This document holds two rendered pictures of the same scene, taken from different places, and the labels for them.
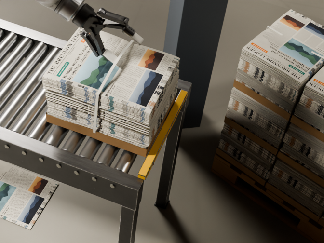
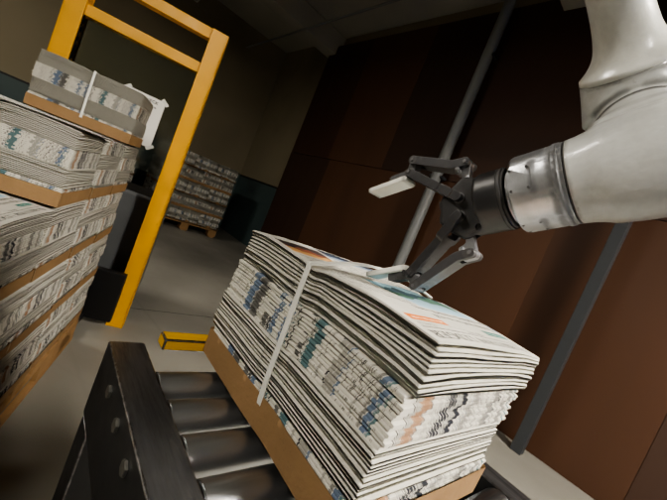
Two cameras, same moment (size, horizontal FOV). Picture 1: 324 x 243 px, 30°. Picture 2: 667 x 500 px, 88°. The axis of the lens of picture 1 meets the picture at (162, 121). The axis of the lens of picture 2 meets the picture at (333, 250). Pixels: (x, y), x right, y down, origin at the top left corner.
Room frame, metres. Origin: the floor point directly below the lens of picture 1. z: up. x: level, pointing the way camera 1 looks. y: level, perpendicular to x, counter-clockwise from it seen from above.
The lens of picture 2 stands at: (1.94, 0.40, 1.09)
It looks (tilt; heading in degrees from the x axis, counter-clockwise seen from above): 4 degrees down; 214
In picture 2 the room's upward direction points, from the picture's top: 22 degrees clockwise
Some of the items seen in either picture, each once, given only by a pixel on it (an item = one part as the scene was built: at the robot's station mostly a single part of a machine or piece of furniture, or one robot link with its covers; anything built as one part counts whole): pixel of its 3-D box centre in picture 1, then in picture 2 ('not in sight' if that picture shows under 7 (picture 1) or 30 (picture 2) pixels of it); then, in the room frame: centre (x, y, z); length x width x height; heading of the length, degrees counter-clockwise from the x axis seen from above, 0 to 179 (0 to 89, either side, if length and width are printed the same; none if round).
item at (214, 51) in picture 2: not in sight; (166, 184); (0.82, -1.65, 0.93); 0.09 x 0.09 x 1.85; 57
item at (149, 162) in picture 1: (164, 131); (272, 346); (1.39, -0.02, 0.81); 0.43 x 0.03 x 0.02; 166
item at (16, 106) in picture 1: (30, 88); not in sight; (1.54, 0.50, 0.77); 0.47 x 0.05 x 0.05; 166
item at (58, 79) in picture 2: not in sight; (59, 215); (1.33, -1.47, 0.65); 0.39 x 0.30 x 1.29; 147
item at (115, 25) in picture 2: not in sight; (146, 42); (1.09, -1.84, 1.62); 0.75 x 0.06 x 0.06; 147
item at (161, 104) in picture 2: not in sight; (126, 102); (1.08, -1.85, 1.28); 0.57 x 0.01 x 0.65; 147
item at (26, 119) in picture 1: (45, 93); not in sight; (1.52, 0.44, 0.77); 0.47 x 0.05 x 0.05; 166
